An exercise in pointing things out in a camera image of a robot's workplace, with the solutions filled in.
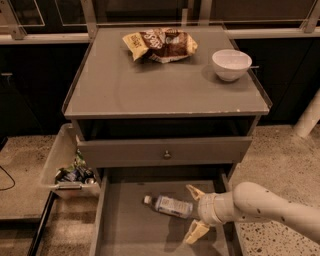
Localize brown yellow chip bag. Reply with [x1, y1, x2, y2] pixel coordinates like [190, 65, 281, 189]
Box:
[122, 28, 198, 64]

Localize round brass drawer knob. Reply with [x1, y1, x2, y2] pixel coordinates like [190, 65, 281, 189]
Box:
[163, 151, 172, 159]

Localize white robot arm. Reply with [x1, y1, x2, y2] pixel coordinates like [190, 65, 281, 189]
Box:
[184, 182, 320, 244]

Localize black cable on floor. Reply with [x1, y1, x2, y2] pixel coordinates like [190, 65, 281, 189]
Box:
[0, 165, 16, 192]

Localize grey top drawer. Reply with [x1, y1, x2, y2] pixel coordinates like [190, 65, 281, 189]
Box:
[78, 136, 252, 168]

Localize crumpled cans and wrappers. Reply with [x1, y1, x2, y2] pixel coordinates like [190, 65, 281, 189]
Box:
[55, 149, 96, 184]

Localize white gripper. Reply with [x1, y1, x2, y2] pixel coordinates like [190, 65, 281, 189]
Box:
[184, 184, 222, 245]

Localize grey drawer cabinet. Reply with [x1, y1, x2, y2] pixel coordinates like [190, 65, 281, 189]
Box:
[64, 26, 271, 174]

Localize open grey middle drawer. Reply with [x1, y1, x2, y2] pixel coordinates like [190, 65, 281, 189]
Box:
[89, 166, 244, 256]

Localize clear plastic trash bin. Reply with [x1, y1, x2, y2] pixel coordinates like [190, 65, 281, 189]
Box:
[40, 124, 100, 199]

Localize white pole leg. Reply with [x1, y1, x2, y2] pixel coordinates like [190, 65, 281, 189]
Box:
[294, 95, 320, 138]

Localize blue plastic bottle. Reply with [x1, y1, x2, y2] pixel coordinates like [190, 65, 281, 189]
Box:
[143, 195, 193, 219]

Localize white bowl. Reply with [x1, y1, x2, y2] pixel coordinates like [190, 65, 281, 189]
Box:
[212, 49, 252, 82]

